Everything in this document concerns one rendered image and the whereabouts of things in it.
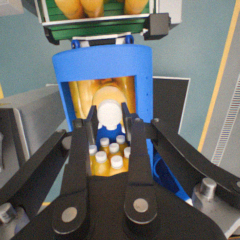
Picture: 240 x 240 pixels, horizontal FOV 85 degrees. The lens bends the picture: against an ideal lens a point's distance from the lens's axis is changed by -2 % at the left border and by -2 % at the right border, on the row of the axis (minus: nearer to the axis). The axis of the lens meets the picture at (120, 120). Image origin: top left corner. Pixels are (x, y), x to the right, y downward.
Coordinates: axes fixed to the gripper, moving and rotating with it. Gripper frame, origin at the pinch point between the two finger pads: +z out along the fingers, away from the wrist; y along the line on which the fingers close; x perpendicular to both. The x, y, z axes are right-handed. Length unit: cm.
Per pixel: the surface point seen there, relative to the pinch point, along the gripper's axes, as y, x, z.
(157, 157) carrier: 33, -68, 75
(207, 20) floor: 107, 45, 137
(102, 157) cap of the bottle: -5.2, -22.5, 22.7
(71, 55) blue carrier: -6.9, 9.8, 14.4
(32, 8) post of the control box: -29, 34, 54
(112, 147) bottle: -1.5, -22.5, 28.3
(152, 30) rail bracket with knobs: 17.3, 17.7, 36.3
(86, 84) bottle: -6.0, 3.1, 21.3
